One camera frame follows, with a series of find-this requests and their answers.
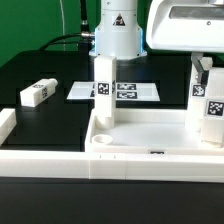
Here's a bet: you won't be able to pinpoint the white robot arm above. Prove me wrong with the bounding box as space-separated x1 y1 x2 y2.
89 0 224 82

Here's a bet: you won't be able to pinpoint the tag marker base plate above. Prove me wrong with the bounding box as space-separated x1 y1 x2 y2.
67 82 160 102

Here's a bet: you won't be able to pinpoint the white desk top tray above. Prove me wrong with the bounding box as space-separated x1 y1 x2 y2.
85 108 224 156

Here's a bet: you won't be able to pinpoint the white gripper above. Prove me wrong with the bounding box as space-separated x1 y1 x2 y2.
146 0 224 84

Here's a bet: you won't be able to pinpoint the black cables at base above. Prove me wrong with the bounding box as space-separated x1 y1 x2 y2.
39 0 96 52

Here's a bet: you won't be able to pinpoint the white U-shaped fence frame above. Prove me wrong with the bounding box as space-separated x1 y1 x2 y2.
0 109 224 182

